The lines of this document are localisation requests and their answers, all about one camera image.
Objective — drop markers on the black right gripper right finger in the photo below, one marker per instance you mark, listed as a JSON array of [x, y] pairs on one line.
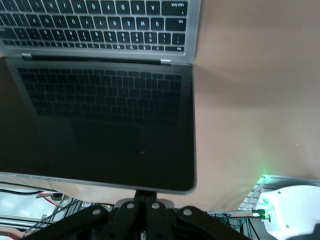
[[190, 220]]

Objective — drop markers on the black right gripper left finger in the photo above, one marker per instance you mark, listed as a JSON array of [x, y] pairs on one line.
[[100, 220]]

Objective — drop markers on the grey laptop with black keyboard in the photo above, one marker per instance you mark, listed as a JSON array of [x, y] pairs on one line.
[[100, 125]]

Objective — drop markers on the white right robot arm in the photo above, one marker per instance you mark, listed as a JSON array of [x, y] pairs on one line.
[[295, 212]]

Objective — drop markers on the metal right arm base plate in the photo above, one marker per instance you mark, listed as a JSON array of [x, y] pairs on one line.
[[252, 197]]

